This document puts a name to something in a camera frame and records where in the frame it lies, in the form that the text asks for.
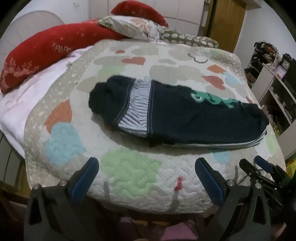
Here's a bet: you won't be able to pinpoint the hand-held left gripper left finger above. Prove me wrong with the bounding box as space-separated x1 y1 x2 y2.
24 157 100 241

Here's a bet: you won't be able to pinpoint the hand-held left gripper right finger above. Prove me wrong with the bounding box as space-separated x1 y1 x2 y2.
195 158 271 241

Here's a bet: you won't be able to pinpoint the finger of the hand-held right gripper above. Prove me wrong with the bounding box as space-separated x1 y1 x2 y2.
254 156 290 183
239 159 270 186

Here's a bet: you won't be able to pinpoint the dark navy striped pants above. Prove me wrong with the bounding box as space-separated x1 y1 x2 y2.
89 75 269 149

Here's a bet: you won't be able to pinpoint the green yellow box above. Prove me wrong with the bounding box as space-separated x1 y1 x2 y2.
285 159 296 179

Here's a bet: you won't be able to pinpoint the pastel heart patterned quilt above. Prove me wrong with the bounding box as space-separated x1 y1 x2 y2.
23 39 286 214

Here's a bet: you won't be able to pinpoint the white shelf unit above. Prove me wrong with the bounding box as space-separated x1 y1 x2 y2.
251 62 296 160

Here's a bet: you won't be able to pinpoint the pink cloth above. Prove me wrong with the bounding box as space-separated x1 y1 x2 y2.
118 215 201 241

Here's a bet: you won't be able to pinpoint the small dark table clock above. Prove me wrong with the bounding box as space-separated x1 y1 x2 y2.
280 53 291 71

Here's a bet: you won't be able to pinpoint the pale pink bed sheet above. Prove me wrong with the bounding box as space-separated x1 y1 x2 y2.
0 46 93 149

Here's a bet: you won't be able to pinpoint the dark cluttered shelf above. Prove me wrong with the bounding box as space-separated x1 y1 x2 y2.
245 41 279 80

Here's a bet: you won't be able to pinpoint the red printed bolster pillow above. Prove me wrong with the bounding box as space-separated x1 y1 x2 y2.
0 20 126 93

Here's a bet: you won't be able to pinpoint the olive dotted pillow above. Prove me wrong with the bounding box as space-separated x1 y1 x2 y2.
159 29 219 49

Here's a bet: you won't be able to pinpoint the brown wooden door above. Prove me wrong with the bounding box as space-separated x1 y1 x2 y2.
209 0 247 47

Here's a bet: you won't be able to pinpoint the floral white pillow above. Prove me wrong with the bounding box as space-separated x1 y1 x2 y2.
98 16 171 41

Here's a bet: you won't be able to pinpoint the white round headboard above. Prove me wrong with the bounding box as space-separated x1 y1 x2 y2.
1 11 65 47

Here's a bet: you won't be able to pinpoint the white wardrobe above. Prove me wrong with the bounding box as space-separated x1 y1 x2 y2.
148 0 210 27

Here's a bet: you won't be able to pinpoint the plain red pillow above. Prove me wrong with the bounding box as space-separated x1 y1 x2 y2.
110 0 169 27

